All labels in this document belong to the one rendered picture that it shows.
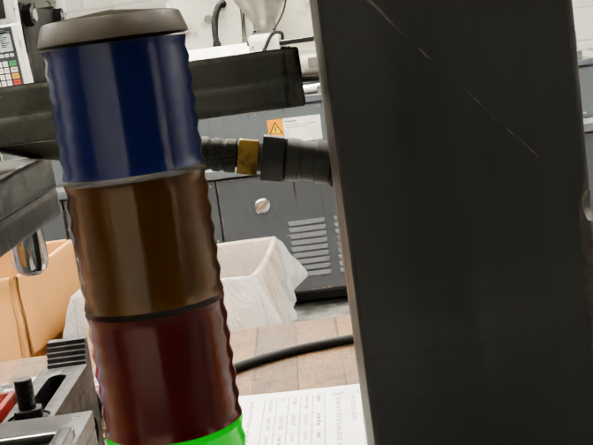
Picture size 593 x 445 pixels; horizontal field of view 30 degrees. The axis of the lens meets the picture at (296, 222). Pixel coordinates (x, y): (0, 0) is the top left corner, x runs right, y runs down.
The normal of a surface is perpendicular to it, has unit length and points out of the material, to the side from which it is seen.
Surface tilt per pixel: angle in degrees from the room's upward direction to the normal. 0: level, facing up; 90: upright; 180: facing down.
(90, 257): 104
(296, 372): 0
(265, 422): 1
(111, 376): 76
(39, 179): 90
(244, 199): 90
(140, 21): 71
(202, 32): 90
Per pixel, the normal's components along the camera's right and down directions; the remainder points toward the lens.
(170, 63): 0.84, 0.22
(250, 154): 0.05, -0.36
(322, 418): -0.12, -0.98
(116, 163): -0.02, 0.39
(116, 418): -0.66, -0.04
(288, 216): -0.04, 0.16
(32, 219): 0.99, -0.14
